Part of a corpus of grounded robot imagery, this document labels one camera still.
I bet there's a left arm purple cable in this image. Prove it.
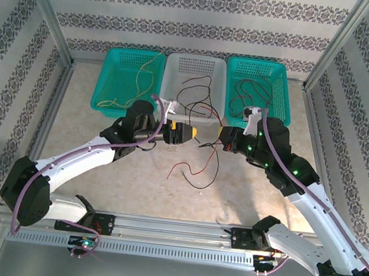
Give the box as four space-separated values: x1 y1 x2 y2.
7 79 171 267

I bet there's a white plastic basket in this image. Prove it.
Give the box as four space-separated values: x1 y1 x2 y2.
154 50 231 130

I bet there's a teal plastic basket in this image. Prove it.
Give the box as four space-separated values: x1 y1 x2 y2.
219 55 297 134
88 44 168 124

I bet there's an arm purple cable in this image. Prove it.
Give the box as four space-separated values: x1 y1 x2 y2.
7 79 171 267
244 107 369 276

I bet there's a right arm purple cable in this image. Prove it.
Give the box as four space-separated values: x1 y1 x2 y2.
244 107 369 276

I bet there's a slotted grey cable duct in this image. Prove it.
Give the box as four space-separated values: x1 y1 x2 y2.
4 226 339 276

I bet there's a small circuit board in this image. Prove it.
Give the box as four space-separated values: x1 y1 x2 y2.
252 255 280 273
68 235 97 251

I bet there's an aluminium frame post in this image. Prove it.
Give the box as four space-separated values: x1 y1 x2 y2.
11 0 84 68
303 0 369 98

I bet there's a black cable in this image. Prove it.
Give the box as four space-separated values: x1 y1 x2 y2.
176 82 215 108
228 95 255 120
233 78 275 107
181 137 224 192
180 73 214 97
184 101 225 126

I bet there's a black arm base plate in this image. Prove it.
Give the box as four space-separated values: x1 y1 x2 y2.
54 207 117 237
229 226 281 255

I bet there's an aluminium side rail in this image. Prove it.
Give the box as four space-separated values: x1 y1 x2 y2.
285 79 356 238
30 56 77 165

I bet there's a yellow cable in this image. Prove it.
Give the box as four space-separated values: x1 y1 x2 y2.
132 49 166 106
96 67 156 114

